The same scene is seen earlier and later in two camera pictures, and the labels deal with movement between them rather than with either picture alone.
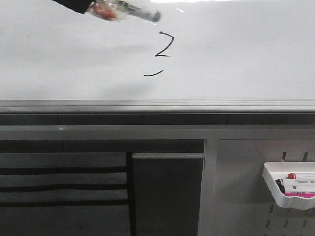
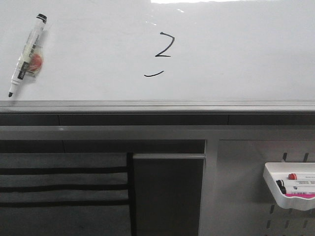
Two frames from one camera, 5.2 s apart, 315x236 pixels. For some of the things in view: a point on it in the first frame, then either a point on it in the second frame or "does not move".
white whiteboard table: x=201 y=56 does not move
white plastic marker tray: x=291 y=184 does not move
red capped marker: x=292 y=176 does not move
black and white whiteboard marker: x=117 y=11 → x=32 y=60
